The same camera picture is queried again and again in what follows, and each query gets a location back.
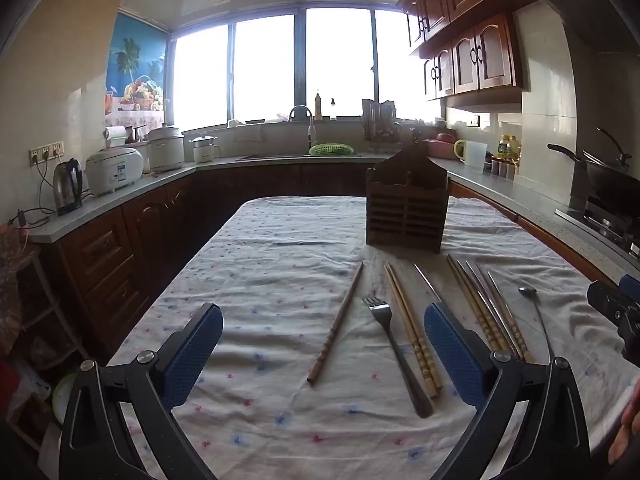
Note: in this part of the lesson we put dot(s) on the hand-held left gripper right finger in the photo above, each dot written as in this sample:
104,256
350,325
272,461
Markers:
452,350

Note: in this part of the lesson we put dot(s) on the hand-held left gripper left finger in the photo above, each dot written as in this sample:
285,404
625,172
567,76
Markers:
197,345

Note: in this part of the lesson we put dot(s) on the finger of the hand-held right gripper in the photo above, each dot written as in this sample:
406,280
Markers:
607,305
631,285

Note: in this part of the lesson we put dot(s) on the brown carved-end chopstick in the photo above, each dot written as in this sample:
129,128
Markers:
336,322

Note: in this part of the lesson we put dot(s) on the dark wooden utensil holder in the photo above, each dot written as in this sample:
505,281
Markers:
405,210

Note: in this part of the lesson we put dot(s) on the person's right hand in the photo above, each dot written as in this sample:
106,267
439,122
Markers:
631,430

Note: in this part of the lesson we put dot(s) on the light bamboo chopstick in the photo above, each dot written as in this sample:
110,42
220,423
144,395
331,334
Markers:
417,332
472,305
409,332
478,305

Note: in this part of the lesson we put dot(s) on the steel chopstick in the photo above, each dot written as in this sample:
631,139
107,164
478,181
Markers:
427,282
486,307
494,308

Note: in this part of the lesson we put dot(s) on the steel fork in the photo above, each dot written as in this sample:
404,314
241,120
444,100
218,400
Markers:
395,345

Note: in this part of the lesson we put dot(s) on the gas stove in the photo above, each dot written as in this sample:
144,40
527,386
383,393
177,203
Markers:
605,220

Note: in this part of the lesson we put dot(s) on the white dotted tablecloth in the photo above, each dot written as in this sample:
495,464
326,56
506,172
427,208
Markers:
270,270

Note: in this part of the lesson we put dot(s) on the black wok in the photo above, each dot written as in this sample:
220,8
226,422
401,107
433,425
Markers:
610,175

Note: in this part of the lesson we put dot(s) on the dark wooden base cabinets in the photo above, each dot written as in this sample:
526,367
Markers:
150,230

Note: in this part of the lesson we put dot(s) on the green rimmed bowl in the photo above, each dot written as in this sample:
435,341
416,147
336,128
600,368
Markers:
62,397

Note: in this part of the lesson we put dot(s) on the grey kitchen countertop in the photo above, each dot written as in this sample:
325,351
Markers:
505,195

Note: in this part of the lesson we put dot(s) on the light wooden rack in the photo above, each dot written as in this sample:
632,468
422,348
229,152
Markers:
47,290

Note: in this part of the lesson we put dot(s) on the row of spice jars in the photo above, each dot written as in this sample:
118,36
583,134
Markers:
504,167

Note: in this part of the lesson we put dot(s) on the yellow cooking oil bottle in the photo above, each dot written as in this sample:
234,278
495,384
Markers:
507,146

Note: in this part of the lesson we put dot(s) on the white rice cooker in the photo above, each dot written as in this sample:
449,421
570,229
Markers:
112,170

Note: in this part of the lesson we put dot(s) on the small white electric pot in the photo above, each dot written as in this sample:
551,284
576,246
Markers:
204,150

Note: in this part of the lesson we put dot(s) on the tall white electric cooker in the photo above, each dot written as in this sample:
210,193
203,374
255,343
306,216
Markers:
166,150

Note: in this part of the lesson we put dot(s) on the steel electric kettle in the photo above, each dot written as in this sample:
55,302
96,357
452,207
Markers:
67,190

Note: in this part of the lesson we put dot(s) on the kitchen sink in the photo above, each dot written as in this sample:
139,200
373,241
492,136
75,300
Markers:
280,157

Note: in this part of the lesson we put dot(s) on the pink plastic basin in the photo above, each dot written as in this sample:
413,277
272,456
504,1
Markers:
440,144

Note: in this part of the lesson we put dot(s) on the white dishcloth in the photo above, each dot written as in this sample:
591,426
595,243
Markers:
248,132

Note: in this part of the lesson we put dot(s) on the paper towel roll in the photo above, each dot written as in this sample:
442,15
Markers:
116,135

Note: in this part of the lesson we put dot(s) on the green plastic basket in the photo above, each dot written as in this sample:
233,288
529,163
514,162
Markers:
330,149

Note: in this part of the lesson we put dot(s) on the dish drying rack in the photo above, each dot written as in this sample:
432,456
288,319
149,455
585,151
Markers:
379,120

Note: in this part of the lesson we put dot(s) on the curved steel faucet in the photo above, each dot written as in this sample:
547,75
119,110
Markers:
312,130

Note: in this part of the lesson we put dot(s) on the clear soap dispenser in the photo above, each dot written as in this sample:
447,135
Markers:
332,110

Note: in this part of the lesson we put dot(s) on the yellow liquid bottle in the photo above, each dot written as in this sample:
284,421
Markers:
318,105

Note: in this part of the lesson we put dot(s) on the steel range hood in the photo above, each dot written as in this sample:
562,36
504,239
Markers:
600,5

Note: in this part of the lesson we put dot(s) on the large kitchen window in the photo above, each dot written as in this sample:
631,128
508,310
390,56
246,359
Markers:
265,65

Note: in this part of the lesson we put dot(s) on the single white wall socket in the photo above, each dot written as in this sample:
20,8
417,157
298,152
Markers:
474,120

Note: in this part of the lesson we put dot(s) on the white wall socket row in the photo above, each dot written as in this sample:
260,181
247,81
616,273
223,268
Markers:
47,152

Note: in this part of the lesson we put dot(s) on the brown wooden wall cabinets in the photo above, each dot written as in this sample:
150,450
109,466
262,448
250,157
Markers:
475,55

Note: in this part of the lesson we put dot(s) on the beach fruit wall poster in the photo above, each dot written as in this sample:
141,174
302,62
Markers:
135,60

